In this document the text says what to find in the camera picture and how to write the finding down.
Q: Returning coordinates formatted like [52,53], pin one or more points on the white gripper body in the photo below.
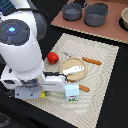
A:
[32,89]

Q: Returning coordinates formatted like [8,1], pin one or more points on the red toy tomato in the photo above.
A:
[52,57]

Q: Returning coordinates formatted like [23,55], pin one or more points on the blue milk carton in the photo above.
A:
[72,91]

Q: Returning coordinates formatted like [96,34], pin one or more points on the yellow butter box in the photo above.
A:
[43,94]

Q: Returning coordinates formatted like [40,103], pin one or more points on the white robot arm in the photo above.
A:
[22,25]

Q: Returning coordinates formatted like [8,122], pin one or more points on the round wooden plate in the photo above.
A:
[70,62]

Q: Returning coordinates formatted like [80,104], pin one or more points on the beige woven placemat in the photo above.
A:
[83,113]

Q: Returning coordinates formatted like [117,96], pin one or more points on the small grey pot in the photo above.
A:
[72,11]

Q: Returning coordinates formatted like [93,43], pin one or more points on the large grey pot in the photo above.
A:
[95,14]

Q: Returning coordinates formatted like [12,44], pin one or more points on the pink brown mat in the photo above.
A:
[110,29]

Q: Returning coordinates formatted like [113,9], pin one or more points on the beige bowl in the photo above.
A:
[124,16]

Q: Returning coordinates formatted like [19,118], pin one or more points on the wooden handled fork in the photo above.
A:
[86,89]

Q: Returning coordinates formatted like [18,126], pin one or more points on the wooden handled knife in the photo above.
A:
[83,58]

